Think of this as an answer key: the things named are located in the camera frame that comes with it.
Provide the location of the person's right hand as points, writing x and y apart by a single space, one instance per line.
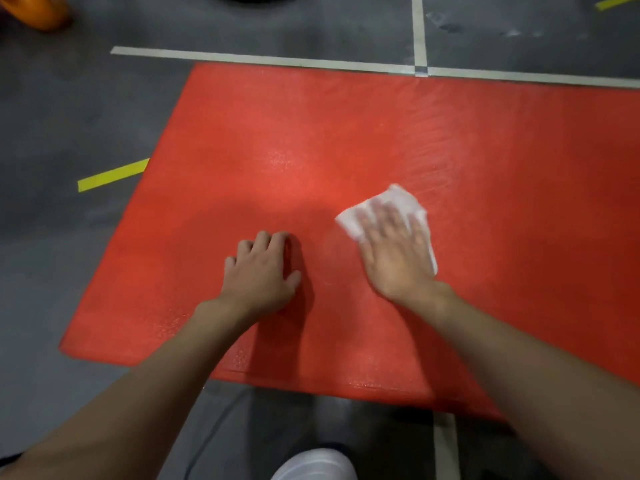
397 259

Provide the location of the person's left hand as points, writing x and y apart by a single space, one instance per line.
257 284

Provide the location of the white wet wipe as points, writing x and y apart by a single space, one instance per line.
395 194

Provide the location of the red mat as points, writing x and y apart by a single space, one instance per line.
500 169

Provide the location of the person's right forearm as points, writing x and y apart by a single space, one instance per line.
545 389

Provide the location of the person's left forearm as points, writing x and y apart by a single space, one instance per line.
120 404

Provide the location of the long yellow tape strip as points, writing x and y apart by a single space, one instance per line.
113 175

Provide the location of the white shoe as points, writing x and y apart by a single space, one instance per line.
315 464

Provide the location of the orange kettlebell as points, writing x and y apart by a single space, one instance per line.
37 9

